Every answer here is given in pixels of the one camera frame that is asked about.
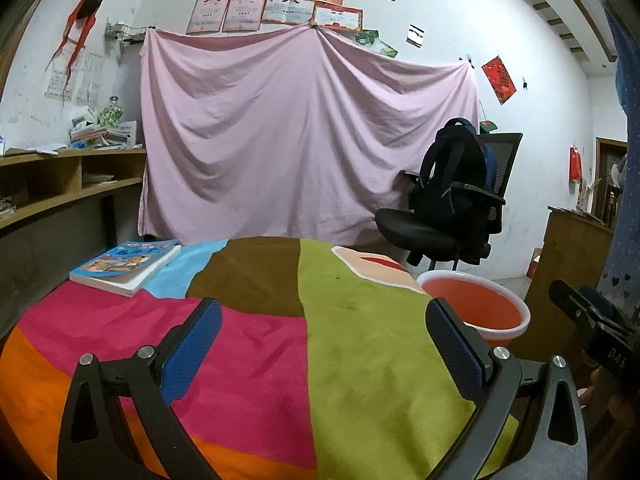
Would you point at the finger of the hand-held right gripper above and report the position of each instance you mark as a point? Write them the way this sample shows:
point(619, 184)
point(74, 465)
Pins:
point(602, 302)
point(570, 305)

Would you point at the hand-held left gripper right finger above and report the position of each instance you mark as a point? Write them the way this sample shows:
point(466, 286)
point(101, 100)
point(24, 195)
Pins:
point(452, 352)

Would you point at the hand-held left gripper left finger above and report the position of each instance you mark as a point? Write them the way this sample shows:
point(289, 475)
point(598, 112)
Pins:
point(192, 350)

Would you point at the orange bucket with white rim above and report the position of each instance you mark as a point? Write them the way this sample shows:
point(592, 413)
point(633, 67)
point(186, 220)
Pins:
point(475, 310)

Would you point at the person's right hand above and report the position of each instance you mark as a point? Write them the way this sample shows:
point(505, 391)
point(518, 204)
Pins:
point(590, 394)

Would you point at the wooden cabinet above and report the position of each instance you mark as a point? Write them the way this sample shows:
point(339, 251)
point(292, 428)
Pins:
point(570, 260)

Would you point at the cardboard box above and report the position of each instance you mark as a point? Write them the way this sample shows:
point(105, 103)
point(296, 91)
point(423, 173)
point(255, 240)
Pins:
point(534, 262)

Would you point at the multicolour patchwork blanket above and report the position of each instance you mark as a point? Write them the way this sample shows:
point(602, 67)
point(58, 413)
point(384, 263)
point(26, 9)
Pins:
point(300, 350)

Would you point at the blue cartoon cover book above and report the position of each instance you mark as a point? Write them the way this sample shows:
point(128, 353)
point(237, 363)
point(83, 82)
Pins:
point(125, 262)

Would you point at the black office chair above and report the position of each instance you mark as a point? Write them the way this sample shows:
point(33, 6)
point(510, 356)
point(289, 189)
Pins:
point(435, 230)

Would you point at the red hanging ornament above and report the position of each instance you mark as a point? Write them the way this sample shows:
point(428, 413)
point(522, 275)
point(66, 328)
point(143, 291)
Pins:
point(576, 162)

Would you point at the blue heart print cloth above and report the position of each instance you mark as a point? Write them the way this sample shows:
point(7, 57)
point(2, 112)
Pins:
point(625, 160)

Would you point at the dark blue backpack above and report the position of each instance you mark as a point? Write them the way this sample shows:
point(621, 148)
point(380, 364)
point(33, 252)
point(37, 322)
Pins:
point(452, 180)

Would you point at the pile of papers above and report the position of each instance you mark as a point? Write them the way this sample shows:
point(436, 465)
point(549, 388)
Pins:
point(97, 178)
point(5, 207)

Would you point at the green red small item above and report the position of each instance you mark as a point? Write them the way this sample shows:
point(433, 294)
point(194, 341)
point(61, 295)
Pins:
point(487, 125)

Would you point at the wooden shelf desk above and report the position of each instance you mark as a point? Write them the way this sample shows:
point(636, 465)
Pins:
point(65, 185)

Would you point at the stack of books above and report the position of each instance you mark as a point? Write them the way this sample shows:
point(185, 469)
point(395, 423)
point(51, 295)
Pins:
point(100, 135)

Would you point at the pink hanging bed sheet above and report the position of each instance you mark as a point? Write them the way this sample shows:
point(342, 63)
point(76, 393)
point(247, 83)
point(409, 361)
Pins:
point(310, 135)

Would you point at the loose papers on desk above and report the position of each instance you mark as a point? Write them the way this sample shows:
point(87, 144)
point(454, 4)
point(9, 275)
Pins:
point(45, 149)

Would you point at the glass candy jar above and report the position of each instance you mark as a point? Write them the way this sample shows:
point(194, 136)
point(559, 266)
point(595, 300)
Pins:
point(111, 112)

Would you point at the green photo print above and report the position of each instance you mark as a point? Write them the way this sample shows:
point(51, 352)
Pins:
point(367, 38)
point(386, 49)

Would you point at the black and white photo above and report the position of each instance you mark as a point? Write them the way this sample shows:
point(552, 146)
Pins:
point(416, 35)

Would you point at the red hanging scarf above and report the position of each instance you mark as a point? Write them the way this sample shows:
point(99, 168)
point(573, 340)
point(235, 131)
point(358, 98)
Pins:
point(75, 32)

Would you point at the dark hanging cap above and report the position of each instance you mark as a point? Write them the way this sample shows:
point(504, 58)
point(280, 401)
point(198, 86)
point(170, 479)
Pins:
point(94, 1)

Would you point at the wooden door frame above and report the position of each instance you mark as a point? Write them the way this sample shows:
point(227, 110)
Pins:
point(607, 170)

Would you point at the red paper wall decoration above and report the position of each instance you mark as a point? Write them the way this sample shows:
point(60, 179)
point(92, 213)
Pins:
point(499, 79)

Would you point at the white wall chart sheet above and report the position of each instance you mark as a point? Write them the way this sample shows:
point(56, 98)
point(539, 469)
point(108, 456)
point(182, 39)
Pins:
point(60, 77)
point(92, 80)

